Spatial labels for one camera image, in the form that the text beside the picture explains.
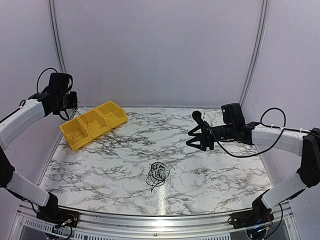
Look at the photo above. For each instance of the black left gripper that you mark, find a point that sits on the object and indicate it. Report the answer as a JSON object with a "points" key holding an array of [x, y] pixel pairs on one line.
{"points": [[73, 103]]}

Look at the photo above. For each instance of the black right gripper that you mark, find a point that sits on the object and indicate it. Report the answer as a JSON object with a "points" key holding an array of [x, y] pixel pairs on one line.
{"points": [[206, 130]]}

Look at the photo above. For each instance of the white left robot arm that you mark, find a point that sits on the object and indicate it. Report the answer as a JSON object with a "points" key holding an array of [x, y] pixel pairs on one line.
{"points": [[23, 137]]}

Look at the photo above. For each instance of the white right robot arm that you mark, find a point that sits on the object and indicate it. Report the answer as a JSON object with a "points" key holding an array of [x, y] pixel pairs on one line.
{"points": [[302, 145]]}

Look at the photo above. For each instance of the yellow plastic bin middle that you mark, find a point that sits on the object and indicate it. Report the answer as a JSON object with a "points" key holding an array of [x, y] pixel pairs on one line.
{"points": [[94, 123]]}

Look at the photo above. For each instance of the yellow plastic bin right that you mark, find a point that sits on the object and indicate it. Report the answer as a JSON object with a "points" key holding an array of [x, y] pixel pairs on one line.
{"points": [[113, 113]]}

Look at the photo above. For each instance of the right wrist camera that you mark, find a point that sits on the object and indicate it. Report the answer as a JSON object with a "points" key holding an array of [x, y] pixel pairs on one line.
{"points": [[197, 116]]}

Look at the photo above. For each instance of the aluminium corner post left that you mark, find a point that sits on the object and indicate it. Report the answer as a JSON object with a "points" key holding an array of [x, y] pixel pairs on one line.
{"points": [[56, 36]]}

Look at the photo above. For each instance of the aluminium corner post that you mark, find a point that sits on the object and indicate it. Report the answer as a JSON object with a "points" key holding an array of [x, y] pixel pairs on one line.
{"points": [[261, 28], [56, 36]]}

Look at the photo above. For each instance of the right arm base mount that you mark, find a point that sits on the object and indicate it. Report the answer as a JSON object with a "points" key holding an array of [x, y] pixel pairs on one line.
{"points": [[258, 214]]}

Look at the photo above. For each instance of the aluminium corner post right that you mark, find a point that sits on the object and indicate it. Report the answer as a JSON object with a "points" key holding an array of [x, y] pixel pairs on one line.
{"points": [[261, 28]]}

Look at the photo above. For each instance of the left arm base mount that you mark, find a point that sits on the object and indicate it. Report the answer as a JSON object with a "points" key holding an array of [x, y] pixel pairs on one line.
{"points": [[52, 213]]}

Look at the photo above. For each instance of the aluminium front rail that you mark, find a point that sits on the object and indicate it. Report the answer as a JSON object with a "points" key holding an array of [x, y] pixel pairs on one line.
{"points": [[107, 226]]}

